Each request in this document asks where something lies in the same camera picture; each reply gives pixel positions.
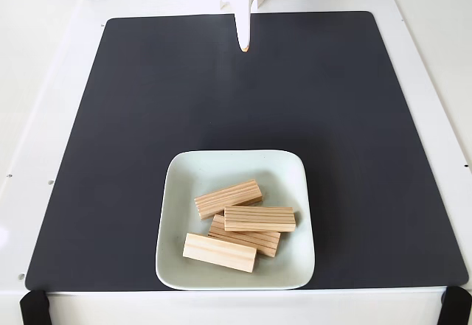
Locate grooved wooden block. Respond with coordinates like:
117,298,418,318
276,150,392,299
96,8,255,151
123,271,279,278
207,214,281,259
183,232,257,274
194,179,263,221
223,206,297,234

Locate pale green square plate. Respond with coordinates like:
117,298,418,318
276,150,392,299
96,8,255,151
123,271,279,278
154,150,316,291

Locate black rubber mat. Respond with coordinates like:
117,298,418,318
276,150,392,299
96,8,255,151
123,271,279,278
24,10,469,292

